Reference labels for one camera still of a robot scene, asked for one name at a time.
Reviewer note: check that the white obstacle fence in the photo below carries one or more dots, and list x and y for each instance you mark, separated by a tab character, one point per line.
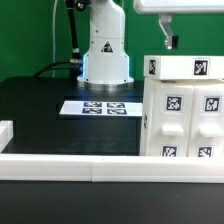
6	133
110	168

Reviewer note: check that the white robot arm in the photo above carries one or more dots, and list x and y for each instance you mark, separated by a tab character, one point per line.
106	64

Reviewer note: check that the white obstacle fence front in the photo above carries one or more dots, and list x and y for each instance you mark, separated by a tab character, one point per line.
110	168

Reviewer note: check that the white cabinet top block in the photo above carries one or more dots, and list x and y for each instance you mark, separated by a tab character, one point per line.
183	67

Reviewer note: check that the white cabinet body box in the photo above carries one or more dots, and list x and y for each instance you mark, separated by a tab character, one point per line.
148	96

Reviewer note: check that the white base marker sheet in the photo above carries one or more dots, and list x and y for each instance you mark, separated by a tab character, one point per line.
100	108

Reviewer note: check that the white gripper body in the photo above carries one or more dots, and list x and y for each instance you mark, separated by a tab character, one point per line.
178	6

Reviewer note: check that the gripper finger with grey tip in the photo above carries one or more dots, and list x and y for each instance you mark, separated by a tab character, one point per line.
171	40

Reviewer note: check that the white obstacle fence left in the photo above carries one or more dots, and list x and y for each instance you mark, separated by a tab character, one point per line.
6	133

